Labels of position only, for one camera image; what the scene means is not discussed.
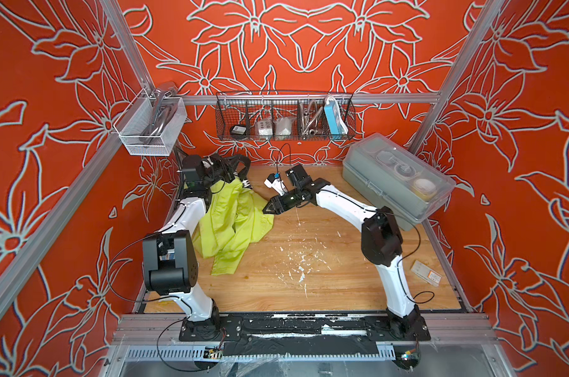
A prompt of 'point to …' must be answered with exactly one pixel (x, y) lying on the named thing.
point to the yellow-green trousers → (233, 218)
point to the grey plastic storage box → (386, 173)
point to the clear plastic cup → (284, 127)
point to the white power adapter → (265, 127)
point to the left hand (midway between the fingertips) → (241, 152)
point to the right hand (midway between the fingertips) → (263, 208)
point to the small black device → (238, 132)
